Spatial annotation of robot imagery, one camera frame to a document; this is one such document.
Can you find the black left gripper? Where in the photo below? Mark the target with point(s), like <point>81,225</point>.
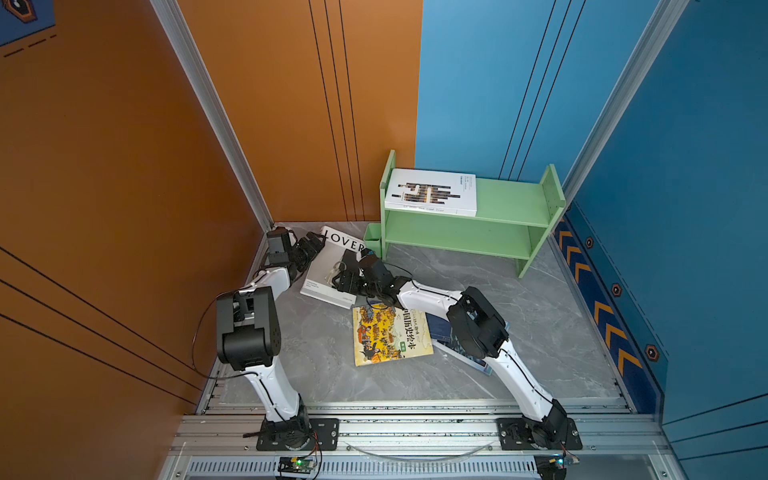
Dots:
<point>313,242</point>

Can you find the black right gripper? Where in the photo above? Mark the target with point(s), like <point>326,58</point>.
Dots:
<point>343,275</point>

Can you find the white LOVER book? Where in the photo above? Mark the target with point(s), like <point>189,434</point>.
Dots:
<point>318,285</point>

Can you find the white book with brown pattern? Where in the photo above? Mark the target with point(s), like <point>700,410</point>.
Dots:
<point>432,191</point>

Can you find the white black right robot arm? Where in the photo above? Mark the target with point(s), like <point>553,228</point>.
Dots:
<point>467,311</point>

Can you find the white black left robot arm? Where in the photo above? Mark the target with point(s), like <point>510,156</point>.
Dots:
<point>249,335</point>

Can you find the small green box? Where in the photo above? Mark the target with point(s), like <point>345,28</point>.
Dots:
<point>373,238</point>

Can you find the yellow illustrated Chinese book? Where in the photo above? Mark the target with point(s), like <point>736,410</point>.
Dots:
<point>383,334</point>

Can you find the dark blue circle-cover book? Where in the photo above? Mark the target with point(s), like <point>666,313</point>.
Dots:
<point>444,338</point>

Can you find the green wooden two-tier shelf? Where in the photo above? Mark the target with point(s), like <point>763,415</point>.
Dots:
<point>512,221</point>

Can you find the left green circuit board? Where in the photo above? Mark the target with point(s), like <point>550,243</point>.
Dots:
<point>297,467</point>

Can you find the green circuit board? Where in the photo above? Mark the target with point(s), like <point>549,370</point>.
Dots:
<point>297,467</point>
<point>555,467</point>

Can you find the right green circuit board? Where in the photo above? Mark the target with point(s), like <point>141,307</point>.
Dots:
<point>555,467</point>

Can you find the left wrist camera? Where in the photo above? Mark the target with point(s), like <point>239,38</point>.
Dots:
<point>279,246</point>

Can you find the aluminium mounting rail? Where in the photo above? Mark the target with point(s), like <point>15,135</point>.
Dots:
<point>440,427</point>

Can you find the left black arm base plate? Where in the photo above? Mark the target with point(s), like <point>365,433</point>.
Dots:
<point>300,435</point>

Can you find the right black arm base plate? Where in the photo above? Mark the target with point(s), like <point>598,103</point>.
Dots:
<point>520,434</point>

